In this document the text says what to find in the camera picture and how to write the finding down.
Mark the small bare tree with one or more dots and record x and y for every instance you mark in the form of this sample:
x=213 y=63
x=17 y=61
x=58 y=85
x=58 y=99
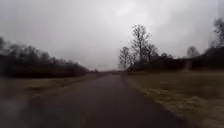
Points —
x=124 y=57

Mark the tall bare tree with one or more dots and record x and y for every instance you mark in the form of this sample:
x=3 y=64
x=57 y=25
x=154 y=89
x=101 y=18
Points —
x=140 y=41

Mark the dark grey asphalt path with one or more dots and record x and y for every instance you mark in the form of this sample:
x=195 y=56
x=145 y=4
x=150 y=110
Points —
x=100 y=103

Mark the dark trees and bushes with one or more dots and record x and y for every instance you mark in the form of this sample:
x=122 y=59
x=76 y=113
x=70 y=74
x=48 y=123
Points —
x=186 y=60

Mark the dark wood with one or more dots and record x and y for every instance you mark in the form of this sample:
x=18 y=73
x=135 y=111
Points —
x=36 y=65

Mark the dry grass verge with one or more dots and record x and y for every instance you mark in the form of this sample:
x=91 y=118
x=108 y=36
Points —
x=36 y=84

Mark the dry grass slope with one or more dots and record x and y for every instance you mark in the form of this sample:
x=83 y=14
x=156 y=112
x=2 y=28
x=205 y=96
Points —
x=190 y=91

